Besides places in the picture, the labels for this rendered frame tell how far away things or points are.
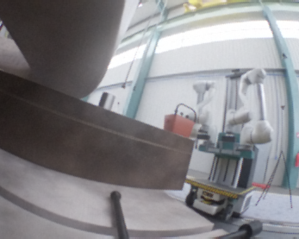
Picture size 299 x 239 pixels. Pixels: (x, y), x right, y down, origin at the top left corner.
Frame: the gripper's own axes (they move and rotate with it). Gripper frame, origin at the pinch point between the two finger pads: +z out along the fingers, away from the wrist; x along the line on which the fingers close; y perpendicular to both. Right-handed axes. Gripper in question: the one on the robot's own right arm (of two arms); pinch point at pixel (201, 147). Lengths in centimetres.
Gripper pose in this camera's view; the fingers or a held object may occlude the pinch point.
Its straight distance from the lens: 142.9
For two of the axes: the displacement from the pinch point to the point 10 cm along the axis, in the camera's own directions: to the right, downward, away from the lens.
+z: -2.5, 9.5, -2.0
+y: 7.8, 3.2, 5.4
